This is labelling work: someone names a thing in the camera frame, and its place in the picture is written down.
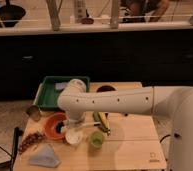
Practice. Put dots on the white dish brush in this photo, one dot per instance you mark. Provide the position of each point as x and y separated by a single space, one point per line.
76 126

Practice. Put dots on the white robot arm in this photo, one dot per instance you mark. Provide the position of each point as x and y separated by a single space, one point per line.
174 101

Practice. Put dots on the dark purple bowl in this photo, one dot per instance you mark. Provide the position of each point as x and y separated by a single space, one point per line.
105 88

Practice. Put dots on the white small bowl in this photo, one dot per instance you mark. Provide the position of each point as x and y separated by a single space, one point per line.
74 137

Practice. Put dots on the red bowl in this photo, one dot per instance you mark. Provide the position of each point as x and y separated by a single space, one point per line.
54 126

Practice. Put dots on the yellow corn toy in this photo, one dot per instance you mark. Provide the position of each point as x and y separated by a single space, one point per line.
104 120

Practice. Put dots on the grey sponge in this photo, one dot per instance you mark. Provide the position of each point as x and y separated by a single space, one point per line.
60 86

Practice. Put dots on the green plastic tray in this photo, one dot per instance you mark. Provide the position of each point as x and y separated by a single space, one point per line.
48 94

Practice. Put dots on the green cup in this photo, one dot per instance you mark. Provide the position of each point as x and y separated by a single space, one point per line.
96 139

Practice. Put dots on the metal cup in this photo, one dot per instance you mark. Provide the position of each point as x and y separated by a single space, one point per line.
34 113

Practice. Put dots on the red grape bunch toy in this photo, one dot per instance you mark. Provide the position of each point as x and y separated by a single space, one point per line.
30 140

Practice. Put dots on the seated person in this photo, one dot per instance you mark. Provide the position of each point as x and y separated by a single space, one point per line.
138 9

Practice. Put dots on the light blue cloth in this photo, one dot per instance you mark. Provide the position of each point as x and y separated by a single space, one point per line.
45 157

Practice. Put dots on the black wok pan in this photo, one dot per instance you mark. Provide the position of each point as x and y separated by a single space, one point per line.
11 14

